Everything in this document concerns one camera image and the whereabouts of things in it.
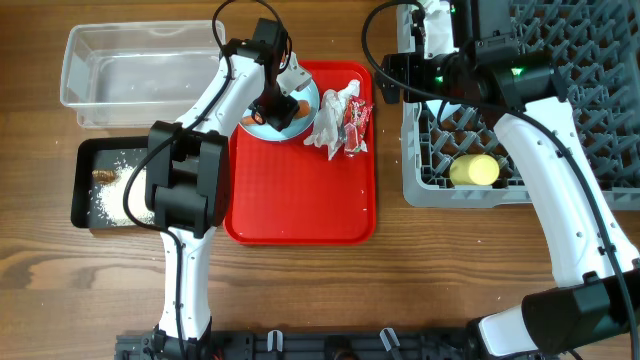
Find orange carrot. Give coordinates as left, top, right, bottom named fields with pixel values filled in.
left=241, top=100, right=311, bottom=126

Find light blue plate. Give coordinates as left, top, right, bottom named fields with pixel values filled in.
left=240, top=81, right=320, bottom=142

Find white napkin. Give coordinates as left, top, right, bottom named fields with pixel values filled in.
left=303, top=79, right=360, bottom=160

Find red snack wrapper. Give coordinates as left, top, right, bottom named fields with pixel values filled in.
left=343, top=96, right=373, bottom=157

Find yellow plastic cup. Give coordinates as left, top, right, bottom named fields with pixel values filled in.
left=449, top=154, right=500, bottom=186

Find brown food scrap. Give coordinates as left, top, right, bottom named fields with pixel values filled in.
left=92, top=169, right=118, bottom=184

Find white rice pile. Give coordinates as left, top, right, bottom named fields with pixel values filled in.
left=94, top=166, right=154, bottom=226

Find light blue bowl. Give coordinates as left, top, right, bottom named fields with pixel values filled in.
left=425, top=100, right=461, bottom=121

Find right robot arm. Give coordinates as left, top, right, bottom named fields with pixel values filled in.
left=373, top=1, right=639, bottom=359

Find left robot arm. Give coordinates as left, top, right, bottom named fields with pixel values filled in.
left=143, top=18, right=299, bottom=359

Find grey dishwasher rack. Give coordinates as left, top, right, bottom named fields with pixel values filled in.
left=401, top=0, right=639, bottom=210

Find red serving tray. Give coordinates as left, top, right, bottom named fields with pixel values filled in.
left=223, top=60, right=377, bottom=247

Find clear plastic bin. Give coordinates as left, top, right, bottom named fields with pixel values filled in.
left=60, top=20, right=225, bottom=128

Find black plastic tray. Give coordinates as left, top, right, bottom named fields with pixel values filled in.
left=70, top=136, right=147, bottom=230

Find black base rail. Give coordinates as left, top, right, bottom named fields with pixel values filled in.
left=113, top=327, right=560, bottom=360

